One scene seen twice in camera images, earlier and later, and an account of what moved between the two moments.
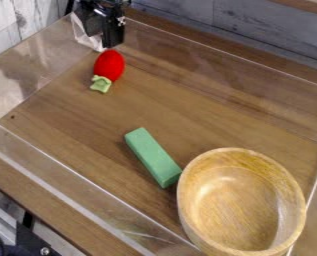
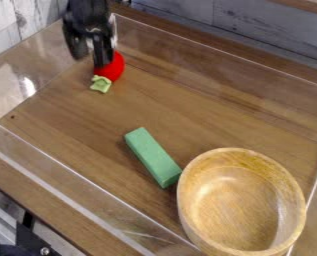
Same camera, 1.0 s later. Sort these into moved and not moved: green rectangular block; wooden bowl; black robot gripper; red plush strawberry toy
Moved: black robot gripper
Not moved: wooden bowl; green rectangular block; red plush strawberry toy
